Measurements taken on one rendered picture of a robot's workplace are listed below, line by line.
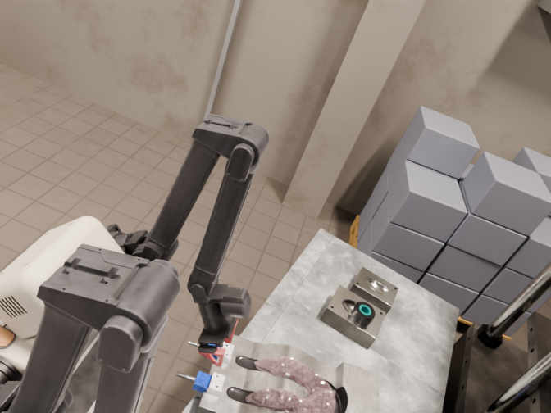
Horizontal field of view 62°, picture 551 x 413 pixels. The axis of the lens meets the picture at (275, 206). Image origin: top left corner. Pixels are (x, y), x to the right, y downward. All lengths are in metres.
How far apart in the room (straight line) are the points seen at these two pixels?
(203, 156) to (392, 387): 1.11
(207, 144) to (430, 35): 2.64
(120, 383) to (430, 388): 1.34
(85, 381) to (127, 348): 0.62
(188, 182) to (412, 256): 2.18
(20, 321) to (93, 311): 0.40
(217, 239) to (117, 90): 3.18
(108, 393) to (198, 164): 0.44
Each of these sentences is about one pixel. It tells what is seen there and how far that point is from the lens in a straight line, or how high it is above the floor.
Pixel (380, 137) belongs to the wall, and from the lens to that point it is 3.56.
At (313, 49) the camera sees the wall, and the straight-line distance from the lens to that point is 3.40.
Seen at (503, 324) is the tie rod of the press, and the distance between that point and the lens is 2.09.
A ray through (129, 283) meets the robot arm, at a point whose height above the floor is 1.62.
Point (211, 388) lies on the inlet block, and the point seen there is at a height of 0.88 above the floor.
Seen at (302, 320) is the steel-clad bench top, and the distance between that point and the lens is 1.69.
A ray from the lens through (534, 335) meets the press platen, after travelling 1.94.
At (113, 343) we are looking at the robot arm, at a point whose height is 1.59.
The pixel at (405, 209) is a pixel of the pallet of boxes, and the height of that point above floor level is 0.75.
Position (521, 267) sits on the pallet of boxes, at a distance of 3.09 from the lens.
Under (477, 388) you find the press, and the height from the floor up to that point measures 0.78.
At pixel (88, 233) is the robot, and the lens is 0.92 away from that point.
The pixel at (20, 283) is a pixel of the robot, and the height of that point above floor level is 1.37.
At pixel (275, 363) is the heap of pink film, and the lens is 1.42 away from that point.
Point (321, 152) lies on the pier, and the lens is 3.32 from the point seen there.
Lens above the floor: 2.01
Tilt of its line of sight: 35 degrees down
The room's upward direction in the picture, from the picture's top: 23 degrees clockwise
